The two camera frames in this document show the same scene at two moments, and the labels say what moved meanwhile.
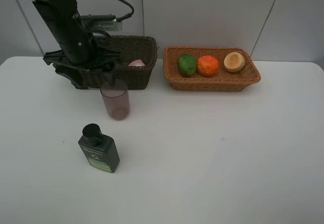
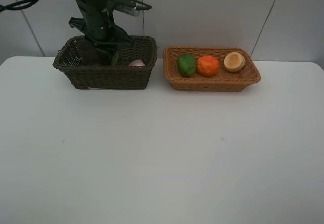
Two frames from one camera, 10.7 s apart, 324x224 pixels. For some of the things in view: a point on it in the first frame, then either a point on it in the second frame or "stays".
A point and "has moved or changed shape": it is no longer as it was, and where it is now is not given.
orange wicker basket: (223, 81) stays
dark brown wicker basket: (134, 59) stays
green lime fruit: (186, 65) stays
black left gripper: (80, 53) -> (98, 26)
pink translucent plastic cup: (115, 94) has moved or changed shape
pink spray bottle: (137, 62) stays
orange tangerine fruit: (207, 65) stays
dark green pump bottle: (99, 149) has moved or changed shape
